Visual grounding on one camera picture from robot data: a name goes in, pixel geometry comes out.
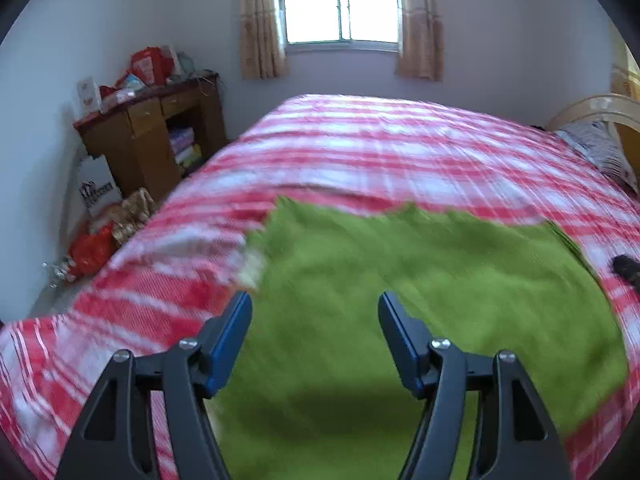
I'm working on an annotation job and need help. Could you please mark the yellow curtain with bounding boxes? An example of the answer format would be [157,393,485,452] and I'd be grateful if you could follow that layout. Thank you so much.
[610,23,640,101]

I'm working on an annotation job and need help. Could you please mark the red plaid bed sheet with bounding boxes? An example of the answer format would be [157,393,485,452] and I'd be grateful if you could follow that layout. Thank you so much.
[1,94,639,479]

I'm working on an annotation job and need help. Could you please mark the brown patterned bag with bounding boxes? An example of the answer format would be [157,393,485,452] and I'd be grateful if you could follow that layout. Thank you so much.
[106,188,157,247]

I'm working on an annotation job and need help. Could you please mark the stacked books in desk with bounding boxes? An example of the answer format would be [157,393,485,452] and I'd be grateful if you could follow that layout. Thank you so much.
[169,128,202,168]

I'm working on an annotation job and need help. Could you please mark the green striped knit sweater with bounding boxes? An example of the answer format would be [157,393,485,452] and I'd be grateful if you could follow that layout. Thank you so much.
[204,195,630,480]

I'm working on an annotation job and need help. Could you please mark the patterned pillow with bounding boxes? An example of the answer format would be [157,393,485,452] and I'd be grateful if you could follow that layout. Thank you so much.
[554,120,639,196]

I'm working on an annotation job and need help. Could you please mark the beige curtain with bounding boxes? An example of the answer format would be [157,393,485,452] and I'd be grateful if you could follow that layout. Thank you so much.
[240,0,286,80]
[398,0,444,82]

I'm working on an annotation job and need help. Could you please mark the window with green frame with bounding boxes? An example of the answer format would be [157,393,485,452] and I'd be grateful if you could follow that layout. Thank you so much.
[278,0,400,52]

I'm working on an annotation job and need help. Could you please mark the wooden desk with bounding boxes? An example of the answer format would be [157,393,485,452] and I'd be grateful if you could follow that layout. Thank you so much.
[74,72,229,200]

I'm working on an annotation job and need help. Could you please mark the white card on desk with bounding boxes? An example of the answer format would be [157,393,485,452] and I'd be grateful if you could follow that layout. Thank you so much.
[76,76,102,118]

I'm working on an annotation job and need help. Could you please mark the red plastic bag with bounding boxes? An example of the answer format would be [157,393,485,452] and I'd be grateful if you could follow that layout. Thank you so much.
[67,222,116,278]

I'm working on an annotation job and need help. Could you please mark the right beige curtain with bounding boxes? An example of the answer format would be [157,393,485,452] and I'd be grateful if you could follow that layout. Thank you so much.
[398,0,444,82]

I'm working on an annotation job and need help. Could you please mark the left beige curtain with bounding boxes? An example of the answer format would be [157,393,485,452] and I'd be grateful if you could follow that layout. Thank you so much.
[240,0,286,80]

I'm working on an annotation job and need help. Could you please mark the white paper bag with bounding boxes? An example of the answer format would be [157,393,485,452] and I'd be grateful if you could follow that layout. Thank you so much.
[77,155,122,217]

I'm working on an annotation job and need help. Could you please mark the red gift box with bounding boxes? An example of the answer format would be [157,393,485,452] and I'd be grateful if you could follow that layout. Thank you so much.
[130,47,175,87]

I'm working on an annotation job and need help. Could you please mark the wooden bed headboard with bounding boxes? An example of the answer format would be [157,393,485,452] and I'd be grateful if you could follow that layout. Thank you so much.
[544,93,640,177]

